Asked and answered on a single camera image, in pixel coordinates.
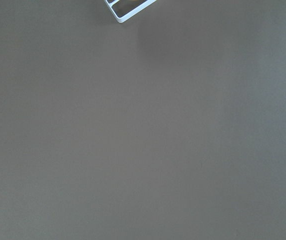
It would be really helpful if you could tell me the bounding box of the white cup rack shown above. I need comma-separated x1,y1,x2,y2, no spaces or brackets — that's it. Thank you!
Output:
104,0,156,24

